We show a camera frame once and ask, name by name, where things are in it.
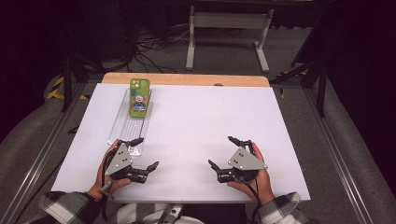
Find green cartoon phone case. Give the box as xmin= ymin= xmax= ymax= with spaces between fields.
xmin=129 ymin=77 xmax=151 ymax=119

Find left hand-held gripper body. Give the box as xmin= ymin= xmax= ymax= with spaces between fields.
xmin=100 ymin=143 xmax=148 ymax=200

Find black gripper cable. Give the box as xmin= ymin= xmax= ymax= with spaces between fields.
xmin=100 ymin=148 xmax=110 ymax=222
xmin=237 ymin=175 xmax=263 ymax=224

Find yellow black floor tape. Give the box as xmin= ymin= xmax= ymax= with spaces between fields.
xmin=46 ymin=76 xmax=91 ymax=102

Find black floor cables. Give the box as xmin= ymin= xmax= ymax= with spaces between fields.
xmin=122 ymin=26 xmax=190 ymax=75

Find person's torso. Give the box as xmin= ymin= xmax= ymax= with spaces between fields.
xmin=116 ymin=203 xmax=260 ymax=224

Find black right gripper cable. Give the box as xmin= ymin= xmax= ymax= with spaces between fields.
xmin=237 ymin=175 xmax=263 ymax=224

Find person's right hand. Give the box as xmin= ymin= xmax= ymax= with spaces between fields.
xmin=226 ymin=142 xmax=276 ymax=206

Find black metal stand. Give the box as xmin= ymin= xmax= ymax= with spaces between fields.
xmin=59 ymin=46 xmax=106 ymax=114
xmin=269 ymin=59 xmax=329 ymax=119

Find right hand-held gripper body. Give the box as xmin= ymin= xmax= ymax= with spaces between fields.
xmin=217 ymin=147 xmax=269 ymax=185

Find white table cover sheet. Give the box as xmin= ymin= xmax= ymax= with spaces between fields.
xmin=50 ymin=82 xmax=312 ymax=204

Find clear plastic tray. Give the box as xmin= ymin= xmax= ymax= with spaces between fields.
xmin=106 ymin=88 xmax=154 ymax=157

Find person's left hand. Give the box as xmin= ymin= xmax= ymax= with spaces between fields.
xmin=87 ymin=138 xmax=133 ymax=202

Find aluminium floor rail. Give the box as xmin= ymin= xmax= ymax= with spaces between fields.
xmin=0 ymin=83 xmax=90 ymax=224
xmin=302 ymin=87 xmax=376 ymax=224

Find white metal frame table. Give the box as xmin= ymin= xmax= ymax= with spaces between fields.
xmin=185 ymin=4 xmax=275 ymax=74

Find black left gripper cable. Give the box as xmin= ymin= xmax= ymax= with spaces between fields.
xmin=100 ymin=148 xmax=110 ymax=222

